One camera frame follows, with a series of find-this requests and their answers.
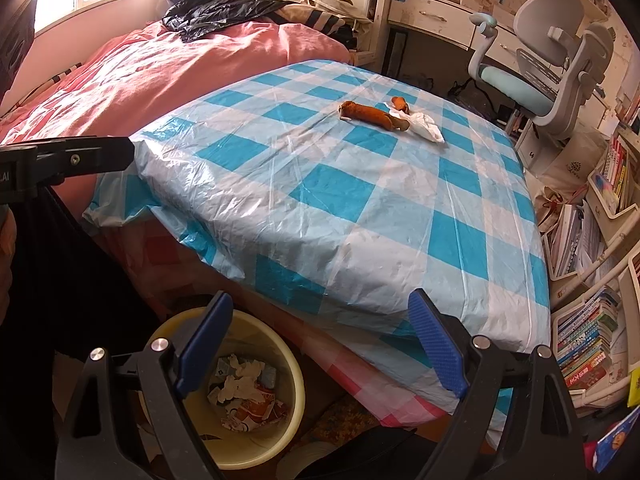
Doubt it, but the blue white checkered tablecloth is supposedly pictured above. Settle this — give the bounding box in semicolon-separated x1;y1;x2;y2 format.
82;59;551;441

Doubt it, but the beige tote bag tree print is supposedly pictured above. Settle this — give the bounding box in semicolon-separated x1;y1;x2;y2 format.
520;130;608;196

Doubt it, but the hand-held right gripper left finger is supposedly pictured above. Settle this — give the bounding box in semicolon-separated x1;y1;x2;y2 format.
54;290;235;480

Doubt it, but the black puffer jacket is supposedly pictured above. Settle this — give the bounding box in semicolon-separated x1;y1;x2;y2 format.
161;0;296;43

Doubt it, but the person's black clothing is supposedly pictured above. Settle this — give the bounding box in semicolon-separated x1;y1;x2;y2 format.
0;185;166;480

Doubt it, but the floral patterned cloth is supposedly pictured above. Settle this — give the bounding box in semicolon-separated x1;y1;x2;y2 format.
295;392;383;453

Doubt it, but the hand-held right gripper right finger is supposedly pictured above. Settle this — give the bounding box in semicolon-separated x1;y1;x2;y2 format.
407;288;586;480

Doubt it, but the white bookshelf cart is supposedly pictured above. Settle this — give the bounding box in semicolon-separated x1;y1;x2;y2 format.
545;125;640;411

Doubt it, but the beige navy striped cloth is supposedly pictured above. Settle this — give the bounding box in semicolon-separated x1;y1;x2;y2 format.
272;2;373;46

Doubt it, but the long brown peel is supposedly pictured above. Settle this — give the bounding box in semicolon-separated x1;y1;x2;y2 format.
340;101;408;132

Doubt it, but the white red printed wrapper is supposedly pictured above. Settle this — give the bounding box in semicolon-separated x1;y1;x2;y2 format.
207;385;266;431

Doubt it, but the row of upright books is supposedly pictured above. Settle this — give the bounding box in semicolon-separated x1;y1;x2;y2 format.
602;135;633;211

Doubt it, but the white desk with shelves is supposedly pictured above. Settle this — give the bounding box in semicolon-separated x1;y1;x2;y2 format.
370;0;621;126

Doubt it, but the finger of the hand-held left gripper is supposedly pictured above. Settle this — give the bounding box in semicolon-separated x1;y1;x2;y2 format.
0;136;136;206

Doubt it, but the row of colourful books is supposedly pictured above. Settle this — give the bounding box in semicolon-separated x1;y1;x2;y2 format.
555;287;623;391

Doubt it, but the grey desk chair blue seat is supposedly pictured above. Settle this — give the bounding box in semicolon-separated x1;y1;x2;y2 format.
469;0;615;142

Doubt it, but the stack of spiral notebooks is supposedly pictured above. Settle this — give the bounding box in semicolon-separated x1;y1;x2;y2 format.
547;200;608;278

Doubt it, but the blue picture book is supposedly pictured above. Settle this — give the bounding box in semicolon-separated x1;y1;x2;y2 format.
592;417;640;473

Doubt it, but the pink bed cover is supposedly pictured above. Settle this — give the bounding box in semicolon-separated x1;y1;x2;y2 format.
0;20;351;221

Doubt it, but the pink checkered cloth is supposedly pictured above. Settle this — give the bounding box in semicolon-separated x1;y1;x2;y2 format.
95;220;451;428

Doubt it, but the yellow plastic bin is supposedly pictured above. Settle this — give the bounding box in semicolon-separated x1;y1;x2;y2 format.
142;307;307;471

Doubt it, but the canvas bag with red straps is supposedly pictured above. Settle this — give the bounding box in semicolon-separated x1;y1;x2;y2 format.
532;185;566;231

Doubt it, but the orange red snack packet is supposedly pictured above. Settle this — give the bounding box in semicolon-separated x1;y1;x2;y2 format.
235;395;291;428

